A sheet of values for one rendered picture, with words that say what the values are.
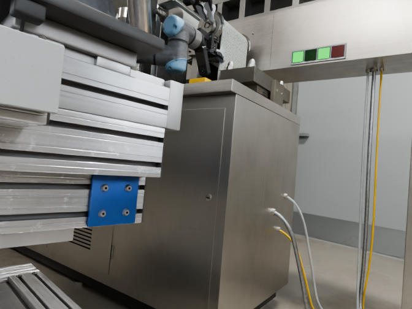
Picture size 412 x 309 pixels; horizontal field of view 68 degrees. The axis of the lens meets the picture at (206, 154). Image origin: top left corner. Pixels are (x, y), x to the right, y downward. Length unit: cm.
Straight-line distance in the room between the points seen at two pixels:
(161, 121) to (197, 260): 61
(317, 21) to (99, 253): 143
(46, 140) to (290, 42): 137
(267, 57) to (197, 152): 80
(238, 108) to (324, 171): 229
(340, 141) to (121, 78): 281
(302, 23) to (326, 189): 191
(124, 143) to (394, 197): 271
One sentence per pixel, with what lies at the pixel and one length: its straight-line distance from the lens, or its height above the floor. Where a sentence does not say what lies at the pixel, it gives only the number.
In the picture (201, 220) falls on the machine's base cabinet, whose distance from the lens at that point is 102.
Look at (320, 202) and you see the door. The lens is 323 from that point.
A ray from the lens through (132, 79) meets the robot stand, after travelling 53.
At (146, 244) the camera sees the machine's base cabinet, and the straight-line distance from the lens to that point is 120.
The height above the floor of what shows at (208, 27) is 124.
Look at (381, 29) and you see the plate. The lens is 156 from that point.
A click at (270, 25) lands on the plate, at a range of 174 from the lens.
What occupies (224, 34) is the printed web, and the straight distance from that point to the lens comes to 147.
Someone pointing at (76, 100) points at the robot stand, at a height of 70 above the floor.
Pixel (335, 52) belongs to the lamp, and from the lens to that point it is 155.
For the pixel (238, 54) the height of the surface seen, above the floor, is 117.
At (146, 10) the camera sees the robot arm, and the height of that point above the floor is 110.
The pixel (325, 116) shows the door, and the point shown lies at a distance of 328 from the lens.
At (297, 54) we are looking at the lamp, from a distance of 161.
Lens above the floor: 62
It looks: 2 degrees up
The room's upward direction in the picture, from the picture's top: 5 degrees clockwise
